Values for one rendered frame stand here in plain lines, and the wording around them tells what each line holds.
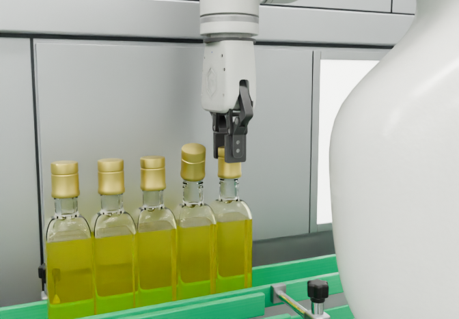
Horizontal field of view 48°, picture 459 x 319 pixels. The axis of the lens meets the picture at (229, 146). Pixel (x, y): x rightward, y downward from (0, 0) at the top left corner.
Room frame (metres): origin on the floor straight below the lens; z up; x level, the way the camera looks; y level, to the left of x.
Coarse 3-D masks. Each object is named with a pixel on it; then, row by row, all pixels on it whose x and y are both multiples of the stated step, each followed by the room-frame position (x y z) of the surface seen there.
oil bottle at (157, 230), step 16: (144, 208) 0.69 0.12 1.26; (160, 208) 0.69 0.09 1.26; (144, 224) 0.67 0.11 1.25; (160, 224) 0.68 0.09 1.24; (176, 224) 0.69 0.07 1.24; (144, 240) 0.67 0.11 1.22; (160, 240) 0.67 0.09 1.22; (176, 240) 0.69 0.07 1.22; (144, 256) 0.67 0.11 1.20; (160, 256) 0.67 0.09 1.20; (176, 256) 0.68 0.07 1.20; (144, 272) 0.67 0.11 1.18; (160, 272) 0.67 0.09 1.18; (176, 272) 0.68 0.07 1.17; (144, 288) 0.67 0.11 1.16; (160, 288) 0.67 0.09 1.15; (176, 288) 0.68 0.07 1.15; (144, 304) 0.67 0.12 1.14
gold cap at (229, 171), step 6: (222, 150) 0.73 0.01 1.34; (222, 156) 0.73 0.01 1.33; (222, 162) 0.73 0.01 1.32; (222, 168) 0.73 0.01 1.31; (228, 168) 0.73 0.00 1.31; (234, 168) 0.73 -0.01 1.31; (240, 168) 0.74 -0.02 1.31; (222, 174) 0.73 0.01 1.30; (228, 174) 0.73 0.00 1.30; (234, 174) 0.73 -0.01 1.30; (240, 174) 0.74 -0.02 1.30
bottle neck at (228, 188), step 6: (222, 180) 0.74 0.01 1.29; (228, 180) 0.73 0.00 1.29; (234, 180) 0.74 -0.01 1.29; (222, 186) 0.74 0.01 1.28; (228, 186) 0.73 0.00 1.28; (234, 186) 0.74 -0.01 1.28; (222, 192) 0.74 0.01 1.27; (228, 192) 0.73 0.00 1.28; (234, 192) 0.74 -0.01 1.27; (222, 198) 0.74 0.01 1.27; (228, 198) 0.73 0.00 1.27; (234, 198) 0.74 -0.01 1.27
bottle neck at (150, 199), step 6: (144, 192) 0.69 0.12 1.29; (150, 192) 0.68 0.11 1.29; (156, 192) 0.69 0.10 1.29; (162, 192) 0.69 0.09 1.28; (144, 198) 0.69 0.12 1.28; (150, 198) 0.69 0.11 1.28; (156, 198) 0.69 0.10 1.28; (162, 198) 0.69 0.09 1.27; (144, 204) 0.69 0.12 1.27; (150, 204) 0.69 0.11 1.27; (156, 204) 0.69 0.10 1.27; (162, 204) 0.69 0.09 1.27
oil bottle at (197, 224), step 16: (176, 208) 0.72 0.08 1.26; (192, 208) 0.70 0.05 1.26; (208, 208) 0.71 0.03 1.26; (192, 224) 0.69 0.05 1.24; (208, 224) 0.70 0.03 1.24; (192, 240) 0.69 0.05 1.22; (208, 240) 0.70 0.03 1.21; (192, 256) 0.69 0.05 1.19; (208, 256) 0.70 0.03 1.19; (192, 272) 0.69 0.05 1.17; (208, 272) 0.70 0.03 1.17; (192, 288) 0.69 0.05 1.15; (208, 288) 0.70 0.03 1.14
